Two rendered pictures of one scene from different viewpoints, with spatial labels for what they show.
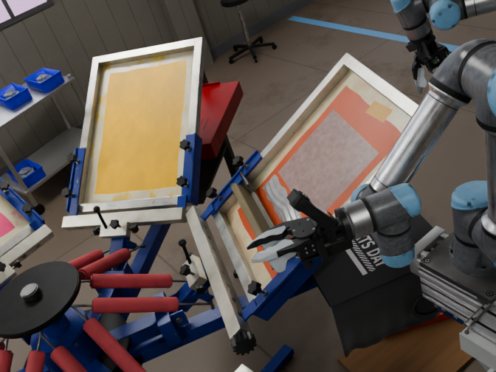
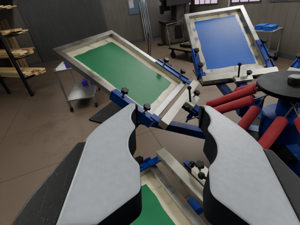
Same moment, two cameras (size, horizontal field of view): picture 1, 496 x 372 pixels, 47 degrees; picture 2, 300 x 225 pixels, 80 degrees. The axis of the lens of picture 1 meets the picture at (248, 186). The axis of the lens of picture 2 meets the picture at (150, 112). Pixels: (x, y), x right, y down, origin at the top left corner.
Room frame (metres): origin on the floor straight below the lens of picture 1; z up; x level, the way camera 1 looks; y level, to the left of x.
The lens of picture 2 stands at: (0.89, -0.07, 1.74)
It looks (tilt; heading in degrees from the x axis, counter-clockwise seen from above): 32 degrees down; 100
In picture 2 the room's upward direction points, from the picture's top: 9 degrees counter-clockwise
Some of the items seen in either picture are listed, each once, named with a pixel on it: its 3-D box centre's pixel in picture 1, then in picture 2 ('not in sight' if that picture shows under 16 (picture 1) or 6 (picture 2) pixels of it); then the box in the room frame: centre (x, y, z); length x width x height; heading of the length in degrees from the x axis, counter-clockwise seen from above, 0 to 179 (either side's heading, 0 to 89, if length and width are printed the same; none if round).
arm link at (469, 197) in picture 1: (477, 210); not in sight; (1.03, -0.53, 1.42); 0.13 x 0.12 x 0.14; 2
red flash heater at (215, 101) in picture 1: (188, 122); not in sight; (2.73, 0.18, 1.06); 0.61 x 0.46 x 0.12; 156
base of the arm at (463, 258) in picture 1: (478, 242); not in sight; (1.04, -0.53, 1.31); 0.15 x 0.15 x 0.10
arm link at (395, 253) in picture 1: (392, 236); not in sight; (0.91, -0.26, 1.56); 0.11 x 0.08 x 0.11; 2
